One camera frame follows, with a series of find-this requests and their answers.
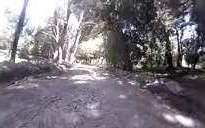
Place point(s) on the grey dirt path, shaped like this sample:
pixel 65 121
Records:
pixel 90 100

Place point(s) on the wood of trees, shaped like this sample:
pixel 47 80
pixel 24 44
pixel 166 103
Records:
pixel 130 36

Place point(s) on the earth bank with stones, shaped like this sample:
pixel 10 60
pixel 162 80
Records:
pixel 176 85

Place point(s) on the earth bank with rubble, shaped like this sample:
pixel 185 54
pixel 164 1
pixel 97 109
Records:
pixel 16 70

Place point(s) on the dark leaning tree trunk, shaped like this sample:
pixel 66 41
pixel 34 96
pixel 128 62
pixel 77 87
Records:
pixel 18 30

